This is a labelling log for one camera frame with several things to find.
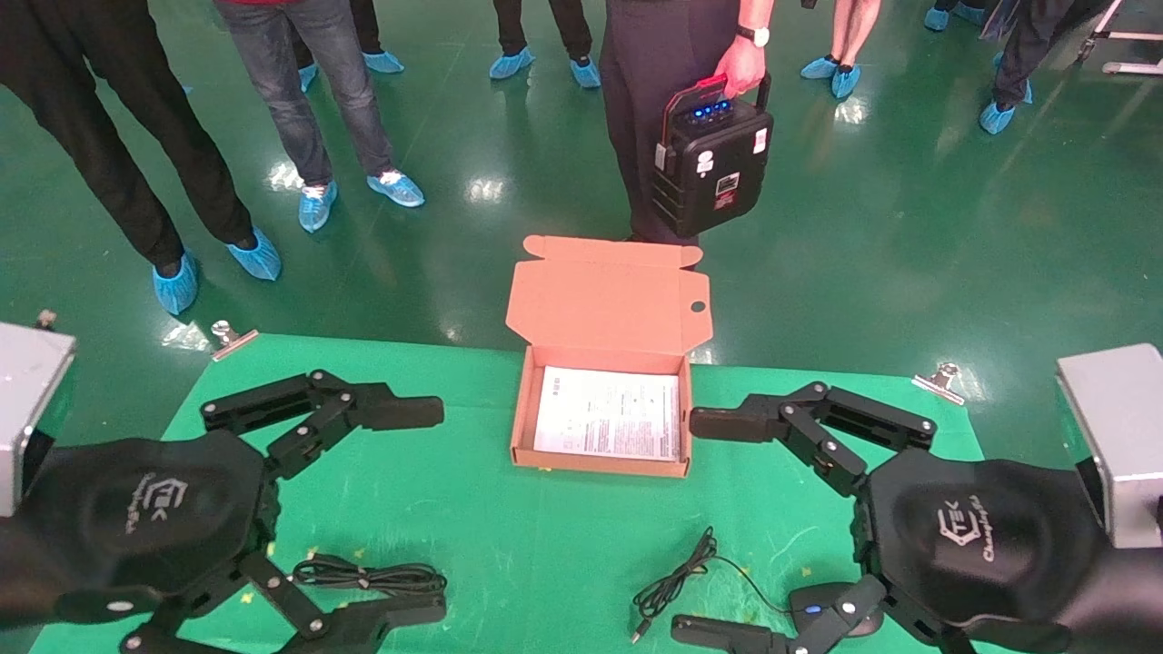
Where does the silver metal clip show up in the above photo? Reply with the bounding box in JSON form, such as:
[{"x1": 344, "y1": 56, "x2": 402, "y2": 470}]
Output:
[
  {"x1": 911, "y1": 362, "x2": 966, "y2": 405},
  {"x1": 211, "y1": 320, "x2": 260, "y2": 362}
]

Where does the white metal rack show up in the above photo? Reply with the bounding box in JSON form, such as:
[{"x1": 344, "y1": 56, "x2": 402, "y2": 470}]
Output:
[{"x1": 1077, "y1": 0, "x2": 1163, "y2": 75}]

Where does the person in black trousers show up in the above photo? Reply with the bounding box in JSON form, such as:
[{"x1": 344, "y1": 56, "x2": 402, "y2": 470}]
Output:
[
  {"x1": 492, "y1": 0, "x2": 593, "y2": 63},
  {"x1": 0, "y1": 0, "x2": 257, "y2": 273}
]

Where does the person with bare legs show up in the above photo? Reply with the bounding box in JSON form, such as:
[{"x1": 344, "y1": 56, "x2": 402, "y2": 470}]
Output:
[{"x1": 831, "y1": 0, "x2": 882, "y2": 72}]

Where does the dark blue striped jacket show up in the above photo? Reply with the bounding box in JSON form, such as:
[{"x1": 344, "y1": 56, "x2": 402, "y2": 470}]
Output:
[{"x1": 979, "y1": 0, "x2": 1037, "y2": 42}]

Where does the bystander hand with watch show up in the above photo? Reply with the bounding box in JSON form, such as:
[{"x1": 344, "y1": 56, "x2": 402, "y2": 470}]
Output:
[{"x1": 715, "y1": 36, "x2": 769, "y2": 99}]

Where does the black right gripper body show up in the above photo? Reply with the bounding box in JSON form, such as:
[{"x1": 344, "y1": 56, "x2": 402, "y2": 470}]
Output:
[{"x1": 854, "y1": 450, "x2": 1163, "y2": 654}]

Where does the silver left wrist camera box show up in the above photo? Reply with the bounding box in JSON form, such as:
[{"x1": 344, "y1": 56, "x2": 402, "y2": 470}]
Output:
[{"x1": 0, "y1": 322, "x2": 76, "y2": 517}]

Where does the man in white shirt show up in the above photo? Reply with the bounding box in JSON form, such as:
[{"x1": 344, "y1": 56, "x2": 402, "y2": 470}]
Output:
[{"x1": 600, "y1": 0, "x2": 778, "y2": 246}]

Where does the person in dark trousers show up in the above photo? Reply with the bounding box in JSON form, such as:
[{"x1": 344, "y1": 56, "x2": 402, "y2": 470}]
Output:
[
  {"x1": 981, "y1": 0, "x2": 1109, "y2": 110},
  {"x1": 293, "y1": 0, "x2": 383, "y2": 72}
]

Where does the black data cable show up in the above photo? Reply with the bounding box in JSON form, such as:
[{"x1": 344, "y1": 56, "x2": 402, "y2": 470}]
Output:
[{"x1": 293, "y1": 551, "x2": 448, "y2": 596}]

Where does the green table cloth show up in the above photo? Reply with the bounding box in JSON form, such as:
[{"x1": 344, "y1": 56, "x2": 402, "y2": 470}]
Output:
[{"x1": 29, "y1": 333, "x2": 1000, "y2": 654}]

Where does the black portable power station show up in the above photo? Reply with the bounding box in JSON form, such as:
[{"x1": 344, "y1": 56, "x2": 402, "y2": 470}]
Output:
[{"x1": 650, "y1": 73, "x2": 775, "y2": 239}]

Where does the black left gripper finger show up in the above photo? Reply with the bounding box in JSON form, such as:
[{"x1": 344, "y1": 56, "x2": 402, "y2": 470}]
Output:
[
  {"x1": 200, "y1": 370, "x2": 446, "y2": 482},
  {"x1": 121, "y1": 550, "x2": 448, "y2": 654}
]

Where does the white printed instruction sheet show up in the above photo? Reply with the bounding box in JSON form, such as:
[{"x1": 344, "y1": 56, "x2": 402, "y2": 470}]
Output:
[{"x1": 532, "y1": 365, "x2": 682, "y2": 462}]

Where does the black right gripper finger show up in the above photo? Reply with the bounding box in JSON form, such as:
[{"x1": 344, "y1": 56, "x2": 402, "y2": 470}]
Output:
[
  {"x1": 689, "y1": 381, "x2": 937, "y2": 496},
  {"x1": 671, "y1": 574, "x2": 966, "y2": 654}
]

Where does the open brown cardboard box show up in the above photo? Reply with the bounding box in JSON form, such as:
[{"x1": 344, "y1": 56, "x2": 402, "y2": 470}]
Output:
[{"x1": 506, "y1": 234, "x2": 712, "y2": 479}]

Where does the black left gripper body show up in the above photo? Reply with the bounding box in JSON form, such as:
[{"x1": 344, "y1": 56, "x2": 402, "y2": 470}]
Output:
[{"x1": 0, "y1": 431, "x2": 278, "y2": 629}]

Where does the black wired computer mouse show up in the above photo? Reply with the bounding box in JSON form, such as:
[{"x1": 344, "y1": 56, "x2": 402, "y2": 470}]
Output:
[{"x1": 631, "y1": 527, "x2": 887, "y2": 646}]

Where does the person in blue jeans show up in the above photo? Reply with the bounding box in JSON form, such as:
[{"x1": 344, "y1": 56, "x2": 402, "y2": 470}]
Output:
[{"x1": 214, "y1": 0, "x2": 396, "y2": 187}]

